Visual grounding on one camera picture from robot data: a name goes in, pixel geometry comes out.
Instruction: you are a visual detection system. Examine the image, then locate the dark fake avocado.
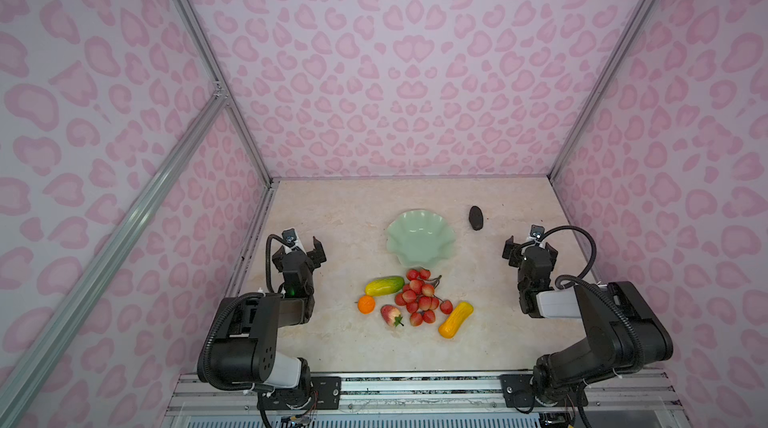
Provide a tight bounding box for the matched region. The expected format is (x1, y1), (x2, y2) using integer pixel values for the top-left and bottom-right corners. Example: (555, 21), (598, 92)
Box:
(468, 205), (485, 231)

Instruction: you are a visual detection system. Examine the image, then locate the right rear aluminium post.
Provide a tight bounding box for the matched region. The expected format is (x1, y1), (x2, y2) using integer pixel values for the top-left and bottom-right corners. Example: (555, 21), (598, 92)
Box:
(547, 0), (661, 185)

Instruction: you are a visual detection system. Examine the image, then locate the yellow orange fake squash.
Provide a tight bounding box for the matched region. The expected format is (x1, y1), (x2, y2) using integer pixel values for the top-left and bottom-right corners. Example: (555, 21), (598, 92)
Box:
(438, 301), (474, 339)

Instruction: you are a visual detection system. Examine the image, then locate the red fake grape bunch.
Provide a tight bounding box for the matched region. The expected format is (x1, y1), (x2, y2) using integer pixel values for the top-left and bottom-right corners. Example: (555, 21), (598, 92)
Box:
(390, 268), (454, 327)

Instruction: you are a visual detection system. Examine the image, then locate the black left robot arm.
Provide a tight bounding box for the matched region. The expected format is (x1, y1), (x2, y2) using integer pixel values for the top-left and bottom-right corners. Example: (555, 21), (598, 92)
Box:
(197, 230), (327, 409)

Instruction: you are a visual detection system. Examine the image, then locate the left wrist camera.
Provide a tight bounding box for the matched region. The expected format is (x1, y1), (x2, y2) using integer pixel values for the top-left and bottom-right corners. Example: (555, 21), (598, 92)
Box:
(281, 228), (299, 249)

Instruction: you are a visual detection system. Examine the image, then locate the diagonal aluminium frame bar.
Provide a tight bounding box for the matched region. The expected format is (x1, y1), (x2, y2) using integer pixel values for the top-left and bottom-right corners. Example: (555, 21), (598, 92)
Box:
(1, 94), (230, 427)

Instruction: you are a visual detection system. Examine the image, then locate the red fake strawberry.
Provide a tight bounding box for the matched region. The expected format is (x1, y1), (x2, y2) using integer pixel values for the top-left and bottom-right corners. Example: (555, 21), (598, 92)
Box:
(380, 305), (403, 327)

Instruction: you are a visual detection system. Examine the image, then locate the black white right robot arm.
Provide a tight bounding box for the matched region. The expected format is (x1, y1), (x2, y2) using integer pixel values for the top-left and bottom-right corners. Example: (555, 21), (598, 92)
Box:
(502, 232), (674, 414)

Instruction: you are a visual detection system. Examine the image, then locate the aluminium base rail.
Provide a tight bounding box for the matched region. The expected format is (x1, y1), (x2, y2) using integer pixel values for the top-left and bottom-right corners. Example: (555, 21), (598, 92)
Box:
(162, 369), (690, 427)

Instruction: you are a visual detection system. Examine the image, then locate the light green scalloped fruit bowl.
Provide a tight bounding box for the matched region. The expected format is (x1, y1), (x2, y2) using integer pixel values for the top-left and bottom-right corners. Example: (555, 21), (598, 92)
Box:
(386, 209), (456, 269)

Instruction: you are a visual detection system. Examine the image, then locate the left rear aluminium post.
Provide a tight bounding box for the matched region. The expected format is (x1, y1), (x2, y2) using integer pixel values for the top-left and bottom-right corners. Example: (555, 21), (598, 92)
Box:
(171, 0), (273, 188)

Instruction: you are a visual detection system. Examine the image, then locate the left floor aluminium rail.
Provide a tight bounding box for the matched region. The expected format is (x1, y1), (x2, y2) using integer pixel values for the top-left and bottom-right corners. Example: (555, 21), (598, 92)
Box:
(224, 178), (280, 297)

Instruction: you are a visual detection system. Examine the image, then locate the aluminium post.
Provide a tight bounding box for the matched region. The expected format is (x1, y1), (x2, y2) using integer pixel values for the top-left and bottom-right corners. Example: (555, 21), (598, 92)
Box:
(547, 0), (661, 185)
(171, 0), (273, 188)

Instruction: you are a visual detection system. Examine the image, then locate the small fake orange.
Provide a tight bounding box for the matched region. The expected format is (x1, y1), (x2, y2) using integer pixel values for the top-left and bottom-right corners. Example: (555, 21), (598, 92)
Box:
(357, 295), (376, 314)

